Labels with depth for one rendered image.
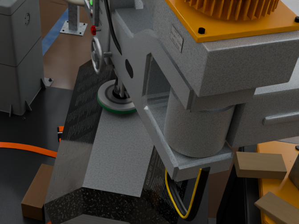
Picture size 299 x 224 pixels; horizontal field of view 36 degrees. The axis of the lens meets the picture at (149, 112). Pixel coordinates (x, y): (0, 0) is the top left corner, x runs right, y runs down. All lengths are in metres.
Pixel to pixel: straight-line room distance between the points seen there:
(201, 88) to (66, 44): 2.98
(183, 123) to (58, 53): 2.66
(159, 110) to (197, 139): 0.24
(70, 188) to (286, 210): 0.84
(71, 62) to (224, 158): 2.49
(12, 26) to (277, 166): 1.70
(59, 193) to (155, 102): 0.62
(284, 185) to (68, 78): 2.08
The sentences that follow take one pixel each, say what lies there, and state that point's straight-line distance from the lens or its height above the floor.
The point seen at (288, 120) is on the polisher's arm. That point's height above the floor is 1.34.
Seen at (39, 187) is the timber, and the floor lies 0.14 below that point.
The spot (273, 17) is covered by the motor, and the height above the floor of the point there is 1.70.
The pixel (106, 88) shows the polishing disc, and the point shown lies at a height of 0.86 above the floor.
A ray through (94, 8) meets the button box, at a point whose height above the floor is 1.29.
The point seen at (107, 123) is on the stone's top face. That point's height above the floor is 0.80.
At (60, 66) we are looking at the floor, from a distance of 3.70.
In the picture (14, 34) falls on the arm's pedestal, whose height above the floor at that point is 0.66.
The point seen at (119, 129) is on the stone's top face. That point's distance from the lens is 2.02.
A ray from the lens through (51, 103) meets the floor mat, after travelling 3.34.
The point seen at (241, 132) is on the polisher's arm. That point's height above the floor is 1.31.
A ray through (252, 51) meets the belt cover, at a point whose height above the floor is 1.66.
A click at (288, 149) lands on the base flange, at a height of 0.78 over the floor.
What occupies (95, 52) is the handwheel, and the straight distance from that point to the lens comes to 1.77.
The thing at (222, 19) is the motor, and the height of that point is 1.70.
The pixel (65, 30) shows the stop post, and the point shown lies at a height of 0.01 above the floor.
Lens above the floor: 2.21
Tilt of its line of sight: 42 degrees down
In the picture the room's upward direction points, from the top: 8 degrees clockwise
